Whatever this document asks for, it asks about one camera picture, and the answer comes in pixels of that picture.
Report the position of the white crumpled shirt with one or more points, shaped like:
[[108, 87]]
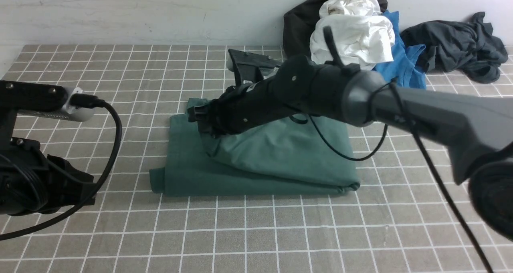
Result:
[[361, 33]]

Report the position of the dark grey crumpled shirt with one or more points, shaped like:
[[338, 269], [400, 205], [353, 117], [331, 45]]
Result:
[[466, 46]]

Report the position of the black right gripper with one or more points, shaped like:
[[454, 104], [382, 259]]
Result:
[[239, 109]]

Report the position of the blue tank top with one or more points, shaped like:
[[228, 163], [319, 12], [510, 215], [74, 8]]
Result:
[[403, 68]]

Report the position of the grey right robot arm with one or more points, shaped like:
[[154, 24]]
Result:
[[477, 131]]

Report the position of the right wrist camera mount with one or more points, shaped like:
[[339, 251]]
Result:
[[250, 67]]

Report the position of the grey checked tablecloth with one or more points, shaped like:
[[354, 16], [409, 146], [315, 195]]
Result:
[[397, 222]]

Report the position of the green long-sleeved shirt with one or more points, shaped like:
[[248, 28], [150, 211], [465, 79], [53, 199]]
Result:
[[279, 158]]

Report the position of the black garment under pile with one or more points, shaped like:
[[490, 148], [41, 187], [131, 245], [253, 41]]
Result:
[[299, 24]]

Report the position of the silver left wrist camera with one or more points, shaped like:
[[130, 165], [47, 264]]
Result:
[[48, 101]]

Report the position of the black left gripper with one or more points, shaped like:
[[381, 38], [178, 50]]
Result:
[[34, 183]]

